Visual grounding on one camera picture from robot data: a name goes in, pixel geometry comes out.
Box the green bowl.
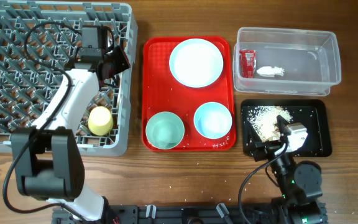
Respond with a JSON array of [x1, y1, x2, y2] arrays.
[[145, 111, 185, 150]]

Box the white napkin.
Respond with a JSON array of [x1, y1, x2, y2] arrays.
[[256, 66, 285, 78]]

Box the blue bowl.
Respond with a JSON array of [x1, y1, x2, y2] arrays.
[[193, 101, 233, 139]]

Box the light blue plate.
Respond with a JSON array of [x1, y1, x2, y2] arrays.
[[168, 38, 224, 88]]

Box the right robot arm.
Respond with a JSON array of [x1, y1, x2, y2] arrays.
[[238, 115, 328, 224]]

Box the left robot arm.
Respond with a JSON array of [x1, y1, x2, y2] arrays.
[[2, 26, 130, 223]]

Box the grey dishwasher rack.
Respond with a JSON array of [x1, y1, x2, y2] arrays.
[[0, 1, 138, 152]]

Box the yellow plastic cup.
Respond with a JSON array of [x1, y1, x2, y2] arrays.
[[88, 106, 114, 136]]

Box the food scraps and rice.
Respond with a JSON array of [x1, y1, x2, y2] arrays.
[[247, 106, 293, 142]]

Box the clear plastic bin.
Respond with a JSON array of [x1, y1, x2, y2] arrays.
[[232, 27, 341, 96]]

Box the red plastic tray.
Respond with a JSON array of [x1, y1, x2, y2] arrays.
[[142, 36, 237, 152]]

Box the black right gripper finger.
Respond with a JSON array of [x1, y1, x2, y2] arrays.
[[277, 115, 289, 140], [245, 120, 263, 146]]

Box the black waste tray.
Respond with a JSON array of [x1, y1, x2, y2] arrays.
[[241, 99, 333, 157]]

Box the red ketchup sachet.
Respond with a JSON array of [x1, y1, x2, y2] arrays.
[[239, 49, 256, 78]]

